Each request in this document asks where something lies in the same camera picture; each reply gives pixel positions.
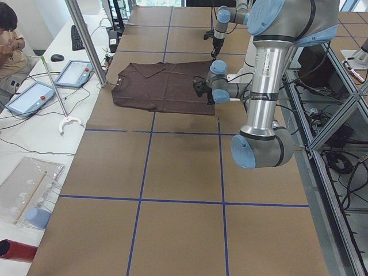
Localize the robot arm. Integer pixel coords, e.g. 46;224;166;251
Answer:
206;1;254;60
206;1;339;168

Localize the reacher stick with white claw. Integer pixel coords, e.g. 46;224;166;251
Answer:
40;55;83;136

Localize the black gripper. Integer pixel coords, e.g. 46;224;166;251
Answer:
206;90;215;105
210;37;224;60

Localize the aluminium frame post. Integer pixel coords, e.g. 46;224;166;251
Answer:
65;0;107;87

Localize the seated person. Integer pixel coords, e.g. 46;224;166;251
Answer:
1;2;39;110

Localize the wooden stick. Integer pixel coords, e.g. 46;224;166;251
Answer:
13;171;47;225

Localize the teach pendant tablet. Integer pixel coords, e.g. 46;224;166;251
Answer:
5;82;55;117
55;60;93;89

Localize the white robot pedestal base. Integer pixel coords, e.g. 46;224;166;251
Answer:
227;34;273;102

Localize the red cylinder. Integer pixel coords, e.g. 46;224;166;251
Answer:
1;239;38;263

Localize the near teach pendant tablet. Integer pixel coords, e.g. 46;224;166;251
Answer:
5;82;55;117

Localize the brown t-shirt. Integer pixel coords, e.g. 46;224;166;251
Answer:
112;61;214;116

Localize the blue plastic cup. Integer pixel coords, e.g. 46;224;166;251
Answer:
25;208;51;229

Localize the far teach pendant tablet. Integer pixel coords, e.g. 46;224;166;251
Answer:
55;60;93;89

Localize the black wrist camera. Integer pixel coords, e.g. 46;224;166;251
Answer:
204;29;215;40
193;76;208;97

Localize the black computer mouse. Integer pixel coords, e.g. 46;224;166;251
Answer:
51;54;64;62

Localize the black keyboard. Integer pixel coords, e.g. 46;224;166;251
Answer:
71;25;84;51

